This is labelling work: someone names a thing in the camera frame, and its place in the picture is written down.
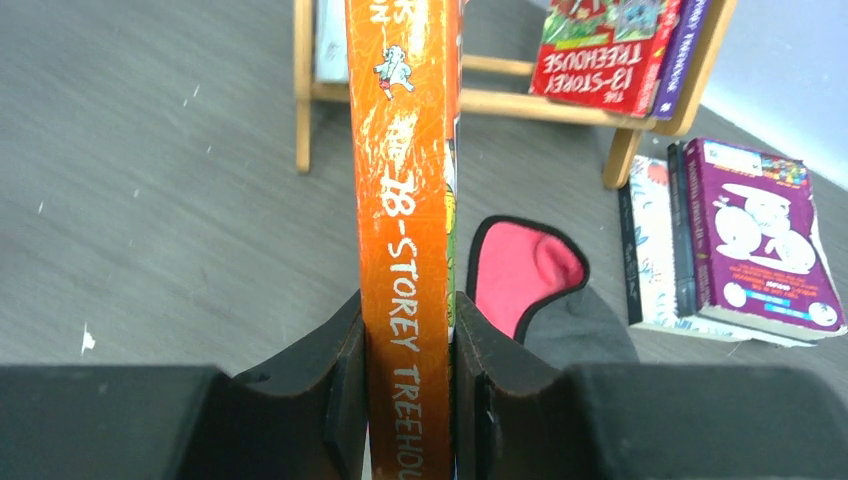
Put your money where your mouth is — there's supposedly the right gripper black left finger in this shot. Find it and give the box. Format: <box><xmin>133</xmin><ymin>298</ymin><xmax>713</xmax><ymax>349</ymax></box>
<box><xmin>1</xmin><ymin>295</ymin><xmax>367</xmax><ymax>479</ymax></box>

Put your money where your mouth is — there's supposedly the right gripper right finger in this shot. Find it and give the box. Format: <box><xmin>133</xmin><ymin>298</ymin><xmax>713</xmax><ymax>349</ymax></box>
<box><xmin>454</xmin><ymin>293</ymin><xmax>847</xmax><ymax>479</ymax></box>

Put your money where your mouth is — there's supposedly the purple illustrated book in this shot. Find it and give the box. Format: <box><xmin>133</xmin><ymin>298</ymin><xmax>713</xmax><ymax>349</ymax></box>
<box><xmin>679</xmin><ymin>138</ymin><xmax>847</xmax><ymax>341</ymax></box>

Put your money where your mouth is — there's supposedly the wooden book rack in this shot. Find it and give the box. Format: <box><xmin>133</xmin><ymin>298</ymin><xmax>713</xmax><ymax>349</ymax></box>
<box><xmin>292</xmin><ymin>0</ymin><xmax>737</xmax><ymax>189</ymax></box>

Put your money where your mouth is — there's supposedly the grey Iantra book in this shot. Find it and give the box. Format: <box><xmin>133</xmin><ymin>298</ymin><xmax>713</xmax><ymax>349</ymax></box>
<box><xmin>314</xmin><ymin>0</ymin><xmax>349</xmax><ymax>84</ymax></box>

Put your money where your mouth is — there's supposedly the orange 78-Storey Treehouse book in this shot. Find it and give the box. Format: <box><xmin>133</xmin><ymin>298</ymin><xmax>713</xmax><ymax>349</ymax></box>
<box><xmin>346</xmin><ymin>1</ymin><xmax>462</xmax><ymax>479</ymax></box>

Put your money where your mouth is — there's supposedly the red white illustrated book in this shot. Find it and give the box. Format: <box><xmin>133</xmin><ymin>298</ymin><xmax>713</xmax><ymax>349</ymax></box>
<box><xmin>529</xmin><ymin>0</ymin><xmax>681</xmax><ymax>118</ymax></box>

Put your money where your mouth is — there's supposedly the purple 52-Storey Treehouse book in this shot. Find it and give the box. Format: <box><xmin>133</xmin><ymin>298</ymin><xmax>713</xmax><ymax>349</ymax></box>
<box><xmin>649</xmin><ymin>0</ymin><xmax>711</xmax><ymax>121</ymax></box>

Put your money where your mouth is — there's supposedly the red grey cloth bib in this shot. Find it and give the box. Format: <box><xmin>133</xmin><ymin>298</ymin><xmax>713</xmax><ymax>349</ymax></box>
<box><xmin>465</xmin><ymin>215</ymin><xmax>639</xmax><ymax>369</ymax></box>

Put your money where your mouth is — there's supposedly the dark Nineteen Eighty-Four book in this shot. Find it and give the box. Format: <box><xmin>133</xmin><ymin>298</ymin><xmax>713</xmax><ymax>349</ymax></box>
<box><xmin>667</xmin><ymin>141</ymin><xmax>698</xmax><ymax>318</ymax></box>

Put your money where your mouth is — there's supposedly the pale book under purple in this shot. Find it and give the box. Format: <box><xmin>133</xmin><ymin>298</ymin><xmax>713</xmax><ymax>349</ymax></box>
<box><xmin>618</xmin><ymin>155</ymin><xmax>815</xmax><ymax>347</ymax></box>

